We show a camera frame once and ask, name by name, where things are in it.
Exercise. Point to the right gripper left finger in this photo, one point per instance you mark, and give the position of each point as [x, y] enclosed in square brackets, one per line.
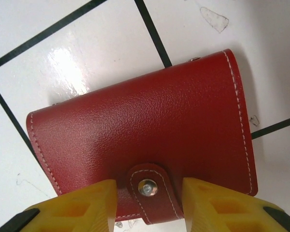
[82, 210]

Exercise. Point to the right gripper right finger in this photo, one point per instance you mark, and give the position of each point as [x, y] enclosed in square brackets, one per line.
[222, 212]

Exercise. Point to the red leather card holder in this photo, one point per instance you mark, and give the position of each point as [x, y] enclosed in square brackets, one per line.
[159, 116]

